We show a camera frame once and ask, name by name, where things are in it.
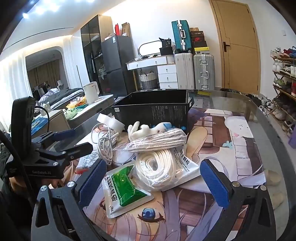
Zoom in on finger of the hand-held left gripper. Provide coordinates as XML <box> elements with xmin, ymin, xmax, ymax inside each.
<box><xmin>31</xmin><ymin>129</ymin><xmax>77</xmax><ymax>148</ymax></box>
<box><xmin>35</xmin><ymin>142</ymin><xmax>93</xmax><ymax>166</ymax></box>

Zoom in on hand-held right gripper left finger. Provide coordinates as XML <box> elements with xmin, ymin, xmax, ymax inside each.
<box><xmin>31</xmin><ymin>158</ymin><xmax>107</xmax><ymax>241</ymax></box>

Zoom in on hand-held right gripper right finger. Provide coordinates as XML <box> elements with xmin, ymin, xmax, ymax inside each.
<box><xmin>199</xmin><ymin>159</ymin><xmax>277</xmax><ymax>241</ymax></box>

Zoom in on white line-drawing packet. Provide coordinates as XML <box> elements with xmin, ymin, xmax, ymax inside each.
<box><xmin>76</xmin><ymin>152</ymin><xmax>105</xmax><ymax>177</ymax></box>

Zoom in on white charging cable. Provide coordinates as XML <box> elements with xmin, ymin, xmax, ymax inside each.
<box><xmin>91</xmin><ymin>122</ymin><xmax>121</xmax><ymax>165</ymax></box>

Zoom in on white medicine packet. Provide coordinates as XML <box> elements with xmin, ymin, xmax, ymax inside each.
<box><xmin>170</xmin><ymin>148</ymin><xmax>201</xmax><ymax>186</ymax></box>

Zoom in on green medicine packet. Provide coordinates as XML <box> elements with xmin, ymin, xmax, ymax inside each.
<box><xmin>102</xmin><ymin>164</ymin><xmax>154</xmax><ymax>219</ymax></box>

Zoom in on bagged white rope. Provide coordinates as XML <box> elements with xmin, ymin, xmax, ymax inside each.
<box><xmin>135</xmin><ymin>148</ymin><xmax>184</xmax><ymax>192</ymax></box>

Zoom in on white plush toy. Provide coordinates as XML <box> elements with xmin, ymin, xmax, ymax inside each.
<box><xmin>128</xmin><ymin>121</ymin><xmax>173</xmax><ymax>141</ymax></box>

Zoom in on bagged striped cloth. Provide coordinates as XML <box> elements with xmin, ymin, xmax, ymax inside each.
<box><xmin>122</xmin><ymin>128</ymin><xmax>187</xmax><ymax>154</ymax></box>

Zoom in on black cardboard box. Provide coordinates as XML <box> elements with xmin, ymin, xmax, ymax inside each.
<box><xmin>111</xmin><ymin>89</ymin><xmax>195</xmax><ymax>135</ymax></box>

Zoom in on person's left hand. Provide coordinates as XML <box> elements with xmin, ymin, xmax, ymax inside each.
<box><xmin>8</xmin><ymin>177</ymin><xmax>61</xmax><ymax>197</ymax></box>

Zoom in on low wooden cabinet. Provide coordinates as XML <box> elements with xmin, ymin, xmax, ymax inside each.
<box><xmin>31</xmin><ymin>110</ymin><xmax>71</xmax><ymax>138</ymax></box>

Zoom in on blue flat package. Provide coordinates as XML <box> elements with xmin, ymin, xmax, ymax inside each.
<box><xmin>31</xmin><ymin>116</ymin><xmax>50</xmax><ymax>134</ymax></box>

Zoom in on yellow and green snack bags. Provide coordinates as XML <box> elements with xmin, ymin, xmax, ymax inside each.
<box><xmin>66</xmin><ymin>97</ymin><xmax>90</xmax><ymax>110</ymax></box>

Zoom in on white side table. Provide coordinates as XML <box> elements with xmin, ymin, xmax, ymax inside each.
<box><xmin>65</xmin><ymin>94</ymin><xmax>115</xmax><ymax>127</ymax></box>

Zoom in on bed with dark bedding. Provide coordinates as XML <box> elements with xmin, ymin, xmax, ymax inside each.
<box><xmin>38</xmin><ymin>87</ymin><xmax>85</xmax><ymax>110</ymax></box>

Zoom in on white foam piece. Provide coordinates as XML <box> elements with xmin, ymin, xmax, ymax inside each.
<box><xmin>97</xmin><ymin>113</ymin><xmax>126</xmax><ymax>133</ymax></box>

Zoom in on printed cartoon desk mat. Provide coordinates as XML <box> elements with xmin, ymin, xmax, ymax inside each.
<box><xmin>69</xmin><ymin>108</ymin><xmax>272</xmax><ymax>241</ymax></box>

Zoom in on white electric kettle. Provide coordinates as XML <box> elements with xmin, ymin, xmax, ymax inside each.
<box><xmin>83</xmin><ymin>81</ymin><xmax>101</xmax><ymax>104</ymax></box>

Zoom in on beige slippers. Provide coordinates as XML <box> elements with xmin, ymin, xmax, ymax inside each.
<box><xmin>263</xmin><ymin>169</ymin><xmax>285</xmax><ymax>209</ymax></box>

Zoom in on brown curtain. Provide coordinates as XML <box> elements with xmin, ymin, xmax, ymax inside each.
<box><xmin>26</xmin><ymin>61</ymin><xmax>63</xmax><ymax>93</ymax></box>

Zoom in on black refrigerator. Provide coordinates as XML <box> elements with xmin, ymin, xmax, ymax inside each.
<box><xmin>100</xmin><ymin>35</ymin><xmax>137</xmax><ymax>93</ymax></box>

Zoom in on black glass cabinet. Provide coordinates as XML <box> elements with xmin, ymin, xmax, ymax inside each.
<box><xmin>80</xmin><ymin>14</ymin><xmax>114</xmax><ymax>94</ymax></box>

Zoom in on pile of shoes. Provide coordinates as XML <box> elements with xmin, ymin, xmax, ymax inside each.
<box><xmin>245</xmin><ymin>93</ymin><xmax>274</xmax><ymax>117</ymax></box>

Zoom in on woven storage basket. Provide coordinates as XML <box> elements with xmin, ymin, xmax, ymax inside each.
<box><xmin>138</xmin><ymin>71</ymin><xmax>159</xmax><ymax>90</ymax></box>

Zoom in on silver suitcase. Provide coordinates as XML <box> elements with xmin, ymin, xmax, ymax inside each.
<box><xmin>193</xmin><ymin>53</ymin><xmax>216</xmax><ymax>90</ymax></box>

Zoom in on white dressing table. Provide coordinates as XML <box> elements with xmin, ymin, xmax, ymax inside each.
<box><xmin>126</xmin><ymin>56</ymin><xmax>179</xmax><ymax>90</ymax></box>

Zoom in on white suitcase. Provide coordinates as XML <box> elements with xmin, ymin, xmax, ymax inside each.
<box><xmin>174</xmin><ymin>52</ymin><xmax>196</xmax><ymax>90</ymax></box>

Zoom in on oval mirror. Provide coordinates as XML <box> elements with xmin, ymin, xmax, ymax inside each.
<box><xmin>138</xmin><ymin>41</ymin><xmax>163</xmax><ymax>57</ymax></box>

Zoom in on shoe rack with shoes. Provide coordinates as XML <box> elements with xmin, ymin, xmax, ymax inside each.
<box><xmin>270</xmin><ymin>46</ymin><xmax>296</xmax><ymax>139</ymax></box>

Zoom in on black bag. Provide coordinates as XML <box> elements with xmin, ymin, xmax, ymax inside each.
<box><xmin>159</xmin><ymin>37</ymin><xmax>174</xmax><ymax>56</ymax></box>

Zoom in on wooden door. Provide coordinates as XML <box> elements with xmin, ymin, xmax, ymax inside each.
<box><xmin>209</xmin><ymin>0</ymin><xmax>261</xmax><ymax>93</ymax></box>

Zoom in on stack of shoe boxes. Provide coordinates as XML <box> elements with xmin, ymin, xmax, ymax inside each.
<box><xmin>189</xmin><ymin>27</ymin><xmax>210</xmax><ymax>55</ymax></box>

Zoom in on teal suitcase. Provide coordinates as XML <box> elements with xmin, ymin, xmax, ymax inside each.
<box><xmin>171</xmin><ymin>20</ymin><xmax>193</xmax><ymax>55</ymax></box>

